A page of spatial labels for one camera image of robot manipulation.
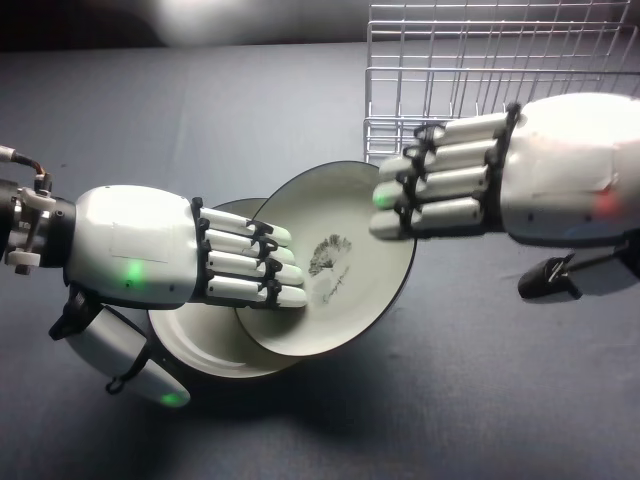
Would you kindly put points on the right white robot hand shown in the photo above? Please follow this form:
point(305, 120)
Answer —
point(560, 170)

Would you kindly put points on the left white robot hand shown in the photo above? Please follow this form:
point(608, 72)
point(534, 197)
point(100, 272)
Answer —
point(130, 240)

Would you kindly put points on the white plate with dark rim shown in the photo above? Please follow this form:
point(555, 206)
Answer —
point(200, 345)
point(350, 310)

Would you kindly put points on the grey table cloth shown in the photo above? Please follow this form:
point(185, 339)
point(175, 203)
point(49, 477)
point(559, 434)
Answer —
point(450, 400)

